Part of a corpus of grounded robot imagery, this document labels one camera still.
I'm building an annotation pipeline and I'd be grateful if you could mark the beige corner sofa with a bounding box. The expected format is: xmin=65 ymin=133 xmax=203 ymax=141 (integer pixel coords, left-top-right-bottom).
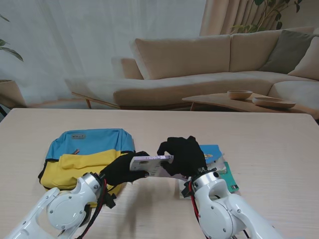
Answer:
xmin=64 ymin=26 xmax=319 ymax=110

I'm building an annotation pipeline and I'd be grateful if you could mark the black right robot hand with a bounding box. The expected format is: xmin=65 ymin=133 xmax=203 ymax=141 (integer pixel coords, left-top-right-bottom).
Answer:
xmin=157 ymin=135 xmax=207 ymax=178

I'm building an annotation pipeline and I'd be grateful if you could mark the white sheer curtain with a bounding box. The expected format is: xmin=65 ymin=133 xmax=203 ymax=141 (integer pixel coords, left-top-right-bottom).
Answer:
xmin=0 ymin=0 xmax=207 ymax=105

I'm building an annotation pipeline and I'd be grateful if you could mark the wooden coffee table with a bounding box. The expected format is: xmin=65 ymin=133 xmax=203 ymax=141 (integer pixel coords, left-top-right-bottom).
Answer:
xmin=181 ymin=92 xmax=319 ymax=118

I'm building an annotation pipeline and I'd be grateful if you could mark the teal and white cover book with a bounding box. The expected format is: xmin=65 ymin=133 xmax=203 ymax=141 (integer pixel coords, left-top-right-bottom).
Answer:
xmin=178 ymin=161 xmax=241 ymax=200

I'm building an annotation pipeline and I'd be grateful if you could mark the green plant with long leaves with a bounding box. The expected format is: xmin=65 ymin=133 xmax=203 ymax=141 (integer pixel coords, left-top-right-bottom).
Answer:
xmin=0 ymin=14 xmax=24 ymax=62

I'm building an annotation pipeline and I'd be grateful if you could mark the small deep wooden bowl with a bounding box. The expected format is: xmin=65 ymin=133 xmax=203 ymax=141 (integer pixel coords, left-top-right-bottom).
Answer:
xmin=227 ymin=90 xmax=253 ymax=101

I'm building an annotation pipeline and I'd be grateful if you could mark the wide shallow wooden bowl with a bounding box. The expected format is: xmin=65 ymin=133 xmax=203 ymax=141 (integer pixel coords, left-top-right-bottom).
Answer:
xmin=251 ymin=96 xmax=297 ymax=109

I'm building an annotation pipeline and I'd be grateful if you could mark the tall green leafy plant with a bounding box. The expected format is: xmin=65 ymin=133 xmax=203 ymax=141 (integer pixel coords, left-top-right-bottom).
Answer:
xmin=230 ymin=0 xmax=302 ymax=34

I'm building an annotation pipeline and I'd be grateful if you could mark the beige plant pot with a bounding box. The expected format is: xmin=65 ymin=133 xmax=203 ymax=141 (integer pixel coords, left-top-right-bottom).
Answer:
xmin=0 ymin=79 xmax=27 ymax=108

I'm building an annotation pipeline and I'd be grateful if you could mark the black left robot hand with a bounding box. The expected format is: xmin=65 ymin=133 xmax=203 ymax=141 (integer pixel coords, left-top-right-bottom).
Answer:
xmin=99 ymin=150 xmax=150 ymax=187

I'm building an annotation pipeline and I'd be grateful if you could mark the right arm red black cable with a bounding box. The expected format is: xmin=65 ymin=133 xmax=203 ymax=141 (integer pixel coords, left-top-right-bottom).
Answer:
xmin=189 ymin=180 xmax=251 ymax=239

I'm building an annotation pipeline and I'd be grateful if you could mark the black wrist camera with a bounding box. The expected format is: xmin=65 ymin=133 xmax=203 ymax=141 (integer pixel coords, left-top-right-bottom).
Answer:
xmin=181 ymin=181 xmax=194 ymax=199
xmin=104 ymin=192 xmax=117 ymax=210

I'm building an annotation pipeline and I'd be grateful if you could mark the left arm red black cable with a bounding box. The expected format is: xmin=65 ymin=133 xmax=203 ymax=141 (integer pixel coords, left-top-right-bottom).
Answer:
xmin=57 ymin=174 xmax=110 ymax=239

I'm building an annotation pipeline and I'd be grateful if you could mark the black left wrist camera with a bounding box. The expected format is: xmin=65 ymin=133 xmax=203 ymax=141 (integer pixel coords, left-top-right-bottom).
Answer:
xmin=104 ymin=192 xmax=117 ymax=210

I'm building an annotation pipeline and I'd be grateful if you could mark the blue and yellow school bag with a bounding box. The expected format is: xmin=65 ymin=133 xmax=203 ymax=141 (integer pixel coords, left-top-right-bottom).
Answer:
xmin=37 ymin=128 xmax=137 ymax=209

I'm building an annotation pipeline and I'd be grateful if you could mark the blue and white cover book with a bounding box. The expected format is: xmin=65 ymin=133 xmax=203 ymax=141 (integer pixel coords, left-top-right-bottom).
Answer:
xmin=199 ymin=144 xmax=225 ymax=171

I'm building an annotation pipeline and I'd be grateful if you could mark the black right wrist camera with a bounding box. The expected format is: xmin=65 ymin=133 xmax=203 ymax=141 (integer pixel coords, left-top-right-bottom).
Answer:
xmin=181 ymin=181 xmax=194 ymax=199

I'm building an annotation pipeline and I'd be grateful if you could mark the beige curtain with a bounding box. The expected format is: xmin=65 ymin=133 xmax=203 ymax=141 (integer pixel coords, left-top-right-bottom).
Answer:
xmin=198 ymin=0 xmax=319 ymax=37

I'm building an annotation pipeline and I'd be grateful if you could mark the cream sofa cushion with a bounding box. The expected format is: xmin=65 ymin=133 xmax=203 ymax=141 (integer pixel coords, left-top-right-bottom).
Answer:
xmin=287 ymin=35 xmax=319 ymax=81

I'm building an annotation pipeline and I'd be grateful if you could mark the purple and white cover book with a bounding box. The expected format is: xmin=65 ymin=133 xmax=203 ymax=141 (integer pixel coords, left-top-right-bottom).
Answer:
xmin=129 ymin=154 xmax=190 ymax=181

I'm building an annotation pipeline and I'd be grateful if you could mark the grey sofa cushion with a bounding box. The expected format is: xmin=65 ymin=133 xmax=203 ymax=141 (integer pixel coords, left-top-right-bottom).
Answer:
xmin=259 ymin=29 xmax=316 ymax=74

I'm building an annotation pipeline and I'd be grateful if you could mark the arm red black cable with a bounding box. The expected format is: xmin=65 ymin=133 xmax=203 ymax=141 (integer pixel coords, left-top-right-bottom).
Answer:
xmin=57 ymin=174 xmax=110 ymax=239
xmin=189 ymin=180 xmax=251 ymax=239

